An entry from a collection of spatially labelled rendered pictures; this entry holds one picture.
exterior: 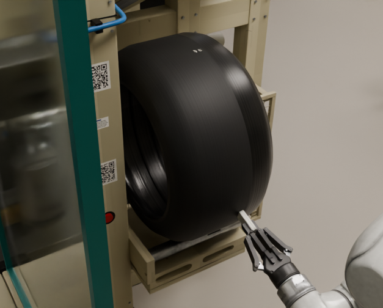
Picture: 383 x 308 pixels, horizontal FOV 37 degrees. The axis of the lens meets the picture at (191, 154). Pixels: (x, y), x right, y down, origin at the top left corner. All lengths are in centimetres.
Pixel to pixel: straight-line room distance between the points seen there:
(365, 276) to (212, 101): 71
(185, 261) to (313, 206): 168
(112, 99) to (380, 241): 79
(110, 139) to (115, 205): 23
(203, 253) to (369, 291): 97
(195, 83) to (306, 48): 370
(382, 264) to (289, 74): 384
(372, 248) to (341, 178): 273
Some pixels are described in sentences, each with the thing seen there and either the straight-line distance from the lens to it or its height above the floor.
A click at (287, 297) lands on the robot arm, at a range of 150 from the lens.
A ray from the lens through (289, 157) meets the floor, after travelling 372.
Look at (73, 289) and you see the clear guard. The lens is 67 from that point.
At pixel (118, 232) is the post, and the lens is 171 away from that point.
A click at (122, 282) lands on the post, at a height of 77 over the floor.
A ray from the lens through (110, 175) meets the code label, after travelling 156.
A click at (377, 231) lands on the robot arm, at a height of 157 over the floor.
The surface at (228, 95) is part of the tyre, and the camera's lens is 149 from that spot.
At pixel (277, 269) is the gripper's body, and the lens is 152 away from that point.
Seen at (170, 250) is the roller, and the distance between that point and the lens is 176.
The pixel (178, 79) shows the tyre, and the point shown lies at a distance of 147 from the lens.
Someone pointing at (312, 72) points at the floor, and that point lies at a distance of 474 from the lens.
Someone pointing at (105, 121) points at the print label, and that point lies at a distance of 146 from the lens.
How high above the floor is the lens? 218
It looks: 36 degrees down
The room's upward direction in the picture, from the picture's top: 1 degrees clockwise
